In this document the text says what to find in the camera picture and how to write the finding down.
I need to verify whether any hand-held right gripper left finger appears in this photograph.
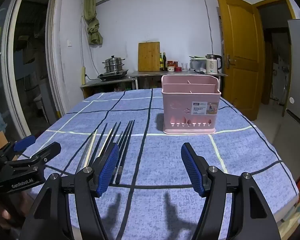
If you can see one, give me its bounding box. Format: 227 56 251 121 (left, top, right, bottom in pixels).
19 143 120 240

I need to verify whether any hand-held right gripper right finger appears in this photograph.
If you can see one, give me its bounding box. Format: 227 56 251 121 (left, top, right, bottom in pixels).
181 142 282 240

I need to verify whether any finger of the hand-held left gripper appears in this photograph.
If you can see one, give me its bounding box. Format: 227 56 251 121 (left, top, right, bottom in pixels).
30 142 62 167
0 135 36 162

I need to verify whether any set of chopsticks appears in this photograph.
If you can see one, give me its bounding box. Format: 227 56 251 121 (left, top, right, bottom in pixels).
76 120 136 185

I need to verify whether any pink utensil basket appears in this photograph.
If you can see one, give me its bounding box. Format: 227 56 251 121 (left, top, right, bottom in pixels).
161 74 221 135

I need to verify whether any person's left hand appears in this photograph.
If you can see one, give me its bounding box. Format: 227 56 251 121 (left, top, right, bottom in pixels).
0 197 18 230

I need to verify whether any blue plaid tablecloth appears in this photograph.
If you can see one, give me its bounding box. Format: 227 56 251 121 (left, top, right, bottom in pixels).
20 89 299 240

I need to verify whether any low steel shelf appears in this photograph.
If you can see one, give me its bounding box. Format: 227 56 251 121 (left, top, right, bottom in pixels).
80 76 136 98

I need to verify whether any black induction cooker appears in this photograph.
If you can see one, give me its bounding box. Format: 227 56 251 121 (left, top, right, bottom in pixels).
97 69 129 81

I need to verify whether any steel kitchen table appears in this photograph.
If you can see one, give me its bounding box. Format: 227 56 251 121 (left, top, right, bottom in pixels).
128 70 228 90

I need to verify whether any clear plastic storage box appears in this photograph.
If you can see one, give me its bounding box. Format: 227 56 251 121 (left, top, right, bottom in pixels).
189 56 207 73

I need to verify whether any steel steamer pot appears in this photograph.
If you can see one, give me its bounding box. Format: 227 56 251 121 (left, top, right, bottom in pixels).
102 55 126 73

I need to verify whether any white electric kettle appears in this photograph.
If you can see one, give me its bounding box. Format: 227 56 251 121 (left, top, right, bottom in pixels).
205 54 223 75

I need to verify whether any wooden cutting board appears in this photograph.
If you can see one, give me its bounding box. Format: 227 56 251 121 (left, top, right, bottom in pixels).
138 42 161 72

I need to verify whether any yellow wooden door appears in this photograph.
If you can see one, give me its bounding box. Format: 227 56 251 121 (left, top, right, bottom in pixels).
216 0 265 121

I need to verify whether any green hanging curtain cloth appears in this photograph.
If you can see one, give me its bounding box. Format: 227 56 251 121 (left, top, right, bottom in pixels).
85 0 103 46

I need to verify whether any white sliding door frame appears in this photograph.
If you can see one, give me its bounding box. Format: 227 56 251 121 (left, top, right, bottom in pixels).
1 0 68 140

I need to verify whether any grey wall cable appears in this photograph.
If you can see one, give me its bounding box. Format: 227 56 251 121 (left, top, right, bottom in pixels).
202 0 215 55

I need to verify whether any yellow door frame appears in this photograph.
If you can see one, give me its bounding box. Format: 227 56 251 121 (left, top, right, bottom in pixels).
251 0 297 20

